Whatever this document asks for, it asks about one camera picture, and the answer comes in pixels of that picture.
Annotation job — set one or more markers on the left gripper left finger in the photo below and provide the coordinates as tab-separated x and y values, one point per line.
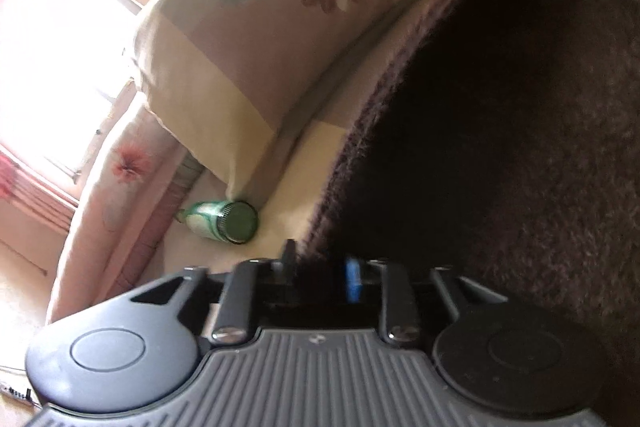
250	286

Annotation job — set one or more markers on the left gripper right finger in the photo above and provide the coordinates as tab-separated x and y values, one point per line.
398	317

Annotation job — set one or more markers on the dark brown knit sweater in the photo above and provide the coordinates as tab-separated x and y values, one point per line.
503	139

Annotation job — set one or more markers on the green glass bottle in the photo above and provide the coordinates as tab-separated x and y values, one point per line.
234	223

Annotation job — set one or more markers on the patchwork pastel bed sheet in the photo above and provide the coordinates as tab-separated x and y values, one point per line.
290	207

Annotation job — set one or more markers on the folded pink floral quilt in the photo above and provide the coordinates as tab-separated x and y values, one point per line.
140	178

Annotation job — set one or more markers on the white power strip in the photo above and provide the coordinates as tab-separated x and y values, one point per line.
19	395

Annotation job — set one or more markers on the floral beige pillow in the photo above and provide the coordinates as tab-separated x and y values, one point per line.
237	81

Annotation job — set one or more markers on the bright bedroom window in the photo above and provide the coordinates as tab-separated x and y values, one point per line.
62	67

